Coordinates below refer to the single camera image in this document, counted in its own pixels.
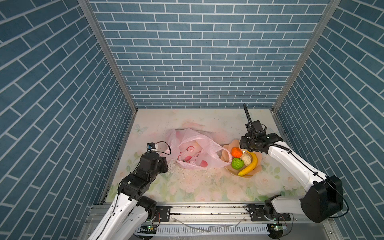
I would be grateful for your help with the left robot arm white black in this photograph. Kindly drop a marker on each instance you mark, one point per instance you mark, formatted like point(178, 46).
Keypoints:
point(130, 207)

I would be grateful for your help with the yellow fake banana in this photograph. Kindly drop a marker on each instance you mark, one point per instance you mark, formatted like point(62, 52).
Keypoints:
point(251, 166)

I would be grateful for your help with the pale yellow fake fruit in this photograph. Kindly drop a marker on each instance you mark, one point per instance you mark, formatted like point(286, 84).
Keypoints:
point(247, 159)

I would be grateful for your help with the white slotted cable duct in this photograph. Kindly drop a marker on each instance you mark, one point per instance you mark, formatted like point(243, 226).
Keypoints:
point(205, 230)

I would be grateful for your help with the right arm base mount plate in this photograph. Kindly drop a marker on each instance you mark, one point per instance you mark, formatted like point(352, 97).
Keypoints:
point(258, 213)

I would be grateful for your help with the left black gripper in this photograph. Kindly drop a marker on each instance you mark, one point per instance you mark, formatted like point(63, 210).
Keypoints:
point(162, 161)

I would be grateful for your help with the green fake fruit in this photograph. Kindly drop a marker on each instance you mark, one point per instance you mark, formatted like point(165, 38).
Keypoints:
point(237, 163)

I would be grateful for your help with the metal corner post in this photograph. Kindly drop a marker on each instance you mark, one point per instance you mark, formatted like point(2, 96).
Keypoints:
point(318, 30)
point(94, 24)

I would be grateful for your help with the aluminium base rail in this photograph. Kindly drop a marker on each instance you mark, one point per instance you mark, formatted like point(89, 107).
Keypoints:
point(198, 213)

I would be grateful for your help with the green circuit board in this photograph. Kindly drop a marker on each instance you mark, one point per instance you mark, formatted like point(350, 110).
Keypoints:
point(275, 227)
point(151, 230)

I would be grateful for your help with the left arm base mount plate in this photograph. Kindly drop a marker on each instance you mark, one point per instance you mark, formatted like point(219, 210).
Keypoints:
point(162, 213)

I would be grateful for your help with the orange fake tangerine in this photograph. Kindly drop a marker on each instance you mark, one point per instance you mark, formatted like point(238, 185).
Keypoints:
point(236, 152)

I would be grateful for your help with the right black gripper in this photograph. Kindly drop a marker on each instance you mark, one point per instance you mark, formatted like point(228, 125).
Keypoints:
point(242, 142)

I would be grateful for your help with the left metal corner post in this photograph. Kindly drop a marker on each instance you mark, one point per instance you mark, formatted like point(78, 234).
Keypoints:
point(94, 24)

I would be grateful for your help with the pink plastic bag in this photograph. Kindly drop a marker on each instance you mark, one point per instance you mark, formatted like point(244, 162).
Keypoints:
point(192, 150)

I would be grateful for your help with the right metal corner post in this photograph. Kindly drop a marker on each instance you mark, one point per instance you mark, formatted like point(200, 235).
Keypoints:
point(318, 30)

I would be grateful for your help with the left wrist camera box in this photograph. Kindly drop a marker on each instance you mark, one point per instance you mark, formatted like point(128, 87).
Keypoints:
point(152, 147)

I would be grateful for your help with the left green circuit board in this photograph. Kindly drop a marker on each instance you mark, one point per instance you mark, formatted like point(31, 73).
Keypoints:
point(151, 230)

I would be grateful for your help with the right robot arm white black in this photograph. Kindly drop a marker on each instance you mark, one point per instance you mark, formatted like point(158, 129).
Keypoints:
point(323, 196)

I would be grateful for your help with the right green circuit board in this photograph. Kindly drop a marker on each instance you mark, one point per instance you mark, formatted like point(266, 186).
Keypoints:
point(275, 227)

